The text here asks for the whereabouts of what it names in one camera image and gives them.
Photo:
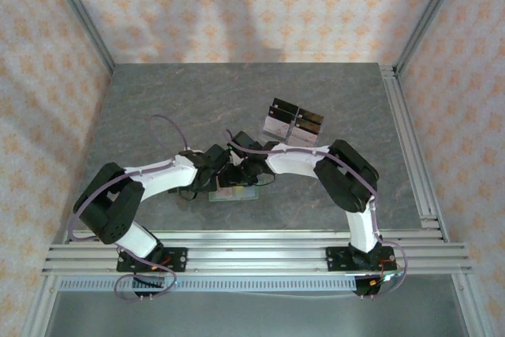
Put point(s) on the green card holder wallet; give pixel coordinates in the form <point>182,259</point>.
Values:
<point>245,193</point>

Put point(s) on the clear acrylic card stand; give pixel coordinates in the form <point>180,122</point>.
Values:
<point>295,124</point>

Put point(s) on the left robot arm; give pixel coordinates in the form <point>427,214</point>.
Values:
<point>165,177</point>

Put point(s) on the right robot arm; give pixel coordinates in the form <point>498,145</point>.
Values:
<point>292,165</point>

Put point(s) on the black credit card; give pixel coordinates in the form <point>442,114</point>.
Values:
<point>307,125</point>
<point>311,116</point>
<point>286,104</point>
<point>281,113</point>

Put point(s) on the wide aluminium mounting beam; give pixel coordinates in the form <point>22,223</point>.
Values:
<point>256,258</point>

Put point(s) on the black electronics box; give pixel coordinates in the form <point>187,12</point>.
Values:
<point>148,285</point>
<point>365,287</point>

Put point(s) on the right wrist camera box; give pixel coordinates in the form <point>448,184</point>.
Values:
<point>236,158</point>

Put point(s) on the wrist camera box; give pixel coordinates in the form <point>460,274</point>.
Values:
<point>236,158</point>
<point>187,153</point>

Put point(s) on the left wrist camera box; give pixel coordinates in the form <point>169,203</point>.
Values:
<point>187,153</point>

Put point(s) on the aluminium table edge rail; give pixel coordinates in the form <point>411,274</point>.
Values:
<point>256,236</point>

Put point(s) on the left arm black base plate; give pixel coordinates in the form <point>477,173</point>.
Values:
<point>175,260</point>

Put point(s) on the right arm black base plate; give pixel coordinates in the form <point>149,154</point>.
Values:
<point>335,259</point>

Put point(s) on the aluminium side rail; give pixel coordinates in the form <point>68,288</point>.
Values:
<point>399,108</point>

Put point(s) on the aluminium frame post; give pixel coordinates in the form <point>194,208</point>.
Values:
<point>427,17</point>
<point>81,17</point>

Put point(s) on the aluminium frame leg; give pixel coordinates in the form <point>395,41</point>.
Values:
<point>475,309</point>
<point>39,309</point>

